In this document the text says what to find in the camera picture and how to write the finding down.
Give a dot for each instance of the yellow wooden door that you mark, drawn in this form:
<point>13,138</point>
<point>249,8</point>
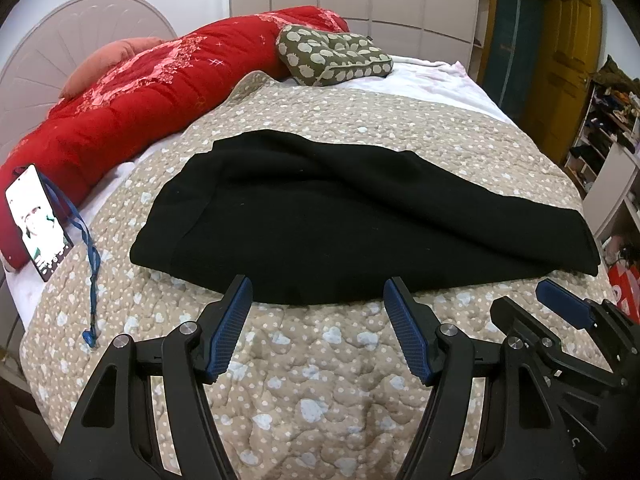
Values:
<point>568,54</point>

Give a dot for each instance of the black pants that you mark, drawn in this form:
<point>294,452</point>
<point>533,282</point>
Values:
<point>319,223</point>

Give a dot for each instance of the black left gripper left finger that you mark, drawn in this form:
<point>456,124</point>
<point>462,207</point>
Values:
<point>112,435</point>

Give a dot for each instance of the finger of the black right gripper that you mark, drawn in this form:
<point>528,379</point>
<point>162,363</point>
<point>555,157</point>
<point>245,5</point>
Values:
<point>609,328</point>
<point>530,324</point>

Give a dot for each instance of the red floral comforter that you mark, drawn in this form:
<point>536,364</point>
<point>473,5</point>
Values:
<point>154,94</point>

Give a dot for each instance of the cluttered white shelf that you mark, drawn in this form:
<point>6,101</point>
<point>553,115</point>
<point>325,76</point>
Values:
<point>603,163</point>

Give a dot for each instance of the smartphone with lit screen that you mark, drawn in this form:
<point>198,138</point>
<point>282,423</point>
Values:
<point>46,242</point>

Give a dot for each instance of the green white patterned cushion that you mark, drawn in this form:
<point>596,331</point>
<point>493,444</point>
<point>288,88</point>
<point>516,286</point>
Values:
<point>316,59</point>

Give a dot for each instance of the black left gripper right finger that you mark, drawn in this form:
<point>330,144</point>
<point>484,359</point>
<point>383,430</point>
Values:
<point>521,436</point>

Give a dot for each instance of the pink pillow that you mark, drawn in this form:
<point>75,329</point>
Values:
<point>103,60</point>

